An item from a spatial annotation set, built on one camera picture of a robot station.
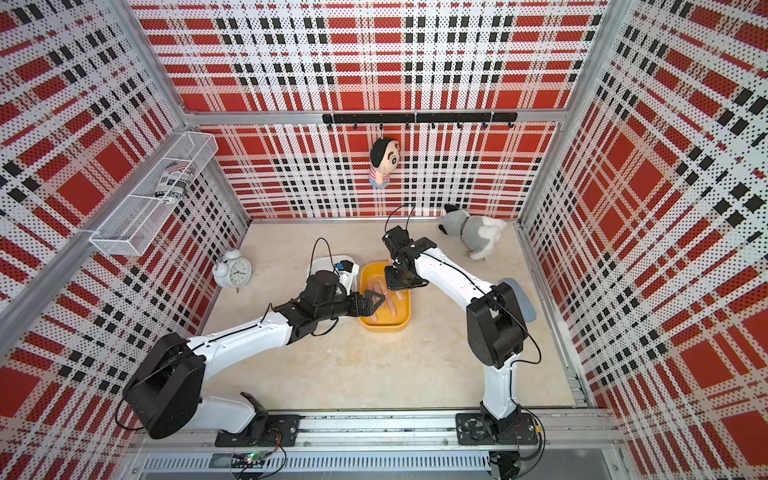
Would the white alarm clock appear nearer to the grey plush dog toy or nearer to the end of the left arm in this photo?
the end of the left arm

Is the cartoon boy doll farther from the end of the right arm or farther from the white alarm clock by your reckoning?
the white alarm clock

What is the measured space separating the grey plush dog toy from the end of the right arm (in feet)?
1.12

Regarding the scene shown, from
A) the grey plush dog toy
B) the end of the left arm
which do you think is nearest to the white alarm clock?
the end of the left arm

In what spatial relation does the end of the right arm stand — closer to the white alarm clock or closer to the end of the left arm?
the end of the left arm

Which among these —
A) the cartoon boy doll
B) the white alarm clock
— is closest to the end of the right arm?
the cartoon boy doll

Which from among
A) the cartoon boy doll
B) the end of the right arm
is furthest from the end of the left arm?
the cartoon boy doll

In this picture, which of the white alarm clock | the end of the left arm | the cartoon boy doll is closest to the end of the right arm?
the end of the left arm

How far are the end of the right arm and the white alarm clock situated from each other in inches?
20.9

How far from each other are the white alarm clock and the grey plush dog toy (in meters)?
0.74

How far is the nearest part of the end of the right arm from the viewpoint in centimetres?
65

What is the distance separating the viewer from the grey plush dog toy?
1.04 metres

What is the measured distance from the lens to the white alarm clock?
94cm

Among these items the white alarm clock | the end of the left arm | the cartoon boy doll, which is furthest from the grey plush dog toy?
the white alarm clock

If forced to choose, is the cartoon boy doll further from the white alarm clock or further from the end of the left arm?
the white alarm clock
